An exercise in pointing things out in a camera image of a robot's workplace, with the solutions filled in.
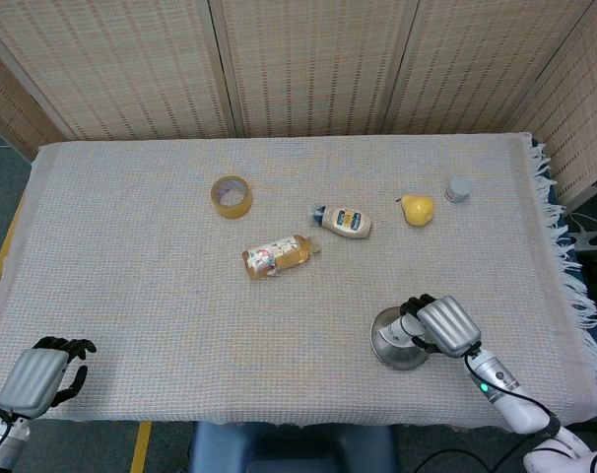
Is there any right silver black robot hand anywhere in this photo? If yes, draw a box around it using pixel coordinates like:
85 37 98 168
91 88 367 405
399 294 482 359

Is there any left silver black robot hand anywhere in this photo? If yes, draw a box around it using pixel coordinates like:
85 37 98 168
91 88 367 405
0 336 98 420

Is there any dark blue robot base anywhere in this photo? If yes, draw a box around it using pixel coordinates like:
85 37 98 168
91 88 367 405
187 421 399 473

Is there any round silver metal plate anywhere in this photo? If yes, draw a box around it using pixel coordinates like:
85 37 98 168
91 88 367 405
369 304 435 372

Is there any yellow pear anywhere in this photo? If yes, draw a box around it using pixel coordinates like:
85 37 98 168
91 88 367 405
395 193 436 228

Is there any small grey lidded jar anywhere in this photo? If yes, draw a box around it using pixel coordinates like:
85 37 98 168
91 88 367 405
444 176 474 205

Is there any mayonnaise squeeze bottle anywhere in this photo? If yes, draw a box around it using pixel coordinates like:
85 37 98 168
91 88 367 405
309 204 373 241

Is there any beige woven fringed tablecloth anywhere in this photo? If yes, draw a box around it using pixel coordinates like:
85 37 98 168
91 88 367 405
0 131 597 436

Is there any grey metal stand foot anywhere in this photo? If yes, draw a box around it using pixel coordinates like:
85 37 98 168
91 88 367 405
571 228 597 253

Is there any yellow juice bottle with label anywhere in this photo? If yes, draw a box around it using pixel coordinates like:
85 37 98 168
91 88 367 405
241 234 323 282

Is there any clear yellowish tape roll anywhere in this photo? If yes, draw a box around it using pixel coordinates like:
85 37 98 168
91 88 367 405
210 173 253 219

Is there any woven bamboo screen panel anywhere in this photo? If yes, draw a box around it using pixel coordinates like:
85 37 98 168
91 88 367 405
0 38 78 164
504 0 597 208
384 0 595 137
208 0 421 139
0 0 245 143

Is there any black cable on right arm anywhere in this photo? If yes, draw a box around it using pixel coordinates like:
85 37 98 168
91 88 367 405
465 352 562 440

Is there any black floor cable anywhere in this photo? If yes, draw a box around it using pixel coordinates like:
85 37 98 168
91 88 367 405
415 445 526 473

